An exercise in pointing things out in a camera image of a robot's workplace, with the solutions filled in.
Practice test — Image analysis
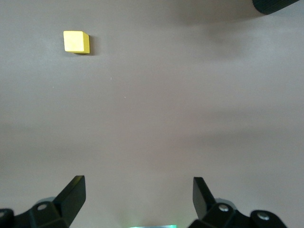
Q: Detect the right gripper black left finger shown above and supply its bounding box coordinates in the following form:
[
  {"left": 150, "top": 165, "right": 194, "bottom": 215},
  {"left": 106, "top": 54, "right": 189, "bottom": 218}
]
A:
[{"left": 0, "top": 175, "right": 86, "bottom": 228}]

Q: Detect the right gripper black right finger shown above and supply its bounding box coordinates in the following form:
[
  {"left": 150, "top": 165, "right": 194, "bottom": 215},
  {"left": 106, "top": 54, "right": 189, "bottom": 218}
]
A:
[{"left": 188, "top": 176, "right": 287, "bottom": 228}]

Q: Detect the yellow wooden block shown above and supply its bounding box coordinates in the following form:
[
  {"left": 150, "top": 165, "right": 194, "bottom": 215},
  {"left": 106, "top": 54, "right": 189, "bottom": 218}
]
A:
[{"left": 63, "top": 30, "right": 91, "bottom": 55}]

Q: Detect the black ribbed cylinder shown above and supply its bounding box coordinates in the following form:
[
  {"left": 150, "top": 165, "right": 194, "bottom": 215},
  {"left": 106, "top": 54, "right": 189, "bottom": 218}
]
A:
[{"left": 251, "top": 0, "right": 298, "bottom": 16}]

